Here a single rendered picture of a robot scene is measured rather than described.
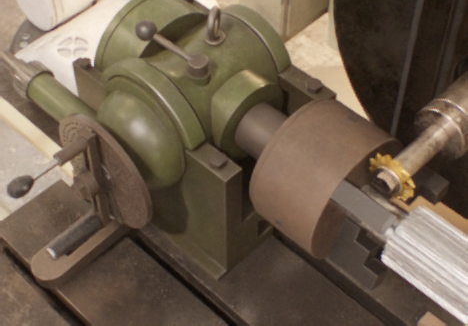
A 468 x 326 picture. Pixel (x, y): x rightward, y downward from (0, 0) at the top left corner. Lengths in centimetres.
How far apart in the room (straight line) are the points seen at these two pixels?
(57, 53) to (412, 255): 169
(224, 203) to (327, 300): 24
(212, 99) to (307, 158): 18
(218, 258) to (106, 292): 17
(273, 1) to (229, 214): 41
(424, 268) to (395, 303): 24
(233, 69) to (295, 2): 27
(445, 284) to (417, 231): 7
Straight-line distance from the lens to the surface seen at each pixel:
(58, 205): 147
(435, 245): 112
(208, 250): 136
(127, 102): 123
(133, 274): 137
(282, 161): 114
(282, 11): 149
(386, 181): 110
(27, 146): 191
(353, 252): 121
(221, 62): 126
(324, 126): 115
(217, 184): 120
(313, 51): 314
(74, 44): 265
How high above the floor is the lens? 216
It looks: 50 degrees down
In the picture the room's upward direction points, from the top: straight up
